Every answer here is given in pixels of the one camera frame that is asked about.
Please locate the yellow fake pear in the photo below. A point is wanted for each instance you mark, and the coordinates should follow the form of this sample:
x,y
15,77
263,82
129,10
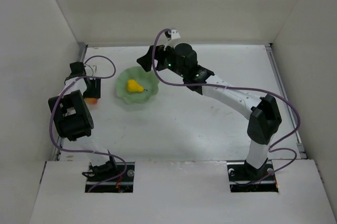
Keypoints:
x,y
134,87

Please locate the green scalloped fruit bowl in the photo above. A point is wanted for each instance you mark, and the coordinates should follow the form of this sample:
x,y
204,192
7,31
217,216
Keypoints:
x,y
146,79

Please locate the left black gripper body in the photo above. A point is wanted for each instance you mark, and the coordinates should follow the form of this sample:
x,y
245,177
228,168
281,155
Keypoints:
x,y
93,90

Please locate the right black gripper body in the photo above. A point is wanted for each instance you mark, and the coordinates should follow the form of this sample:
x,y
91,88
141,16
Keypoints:
x,y
154,57

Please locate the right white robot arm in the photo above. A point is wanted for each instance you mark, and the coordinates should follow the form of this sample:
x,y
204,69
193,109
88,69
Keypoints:
x,y
262,113

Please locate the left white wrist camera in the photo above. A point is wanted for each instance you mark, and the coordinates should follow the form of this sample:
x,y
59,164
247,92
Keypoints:
x,y
172,37

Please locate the red-orange fake peach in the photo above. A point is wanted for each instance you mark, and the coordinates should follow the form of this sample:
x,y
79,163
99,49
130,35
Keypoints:
x,y
91,101

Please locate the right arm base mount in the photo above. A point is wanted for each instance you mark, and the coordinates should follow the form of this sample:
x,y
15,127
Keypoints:
x,y
242,180

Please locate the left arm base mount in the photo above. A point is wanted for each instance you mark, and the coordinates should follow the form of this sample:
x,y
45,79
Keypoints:
x,y
110,181

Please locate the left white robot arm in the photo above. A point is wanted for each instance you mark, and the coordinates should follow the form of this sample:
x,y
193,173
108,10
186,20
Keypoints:
x,y
72,117

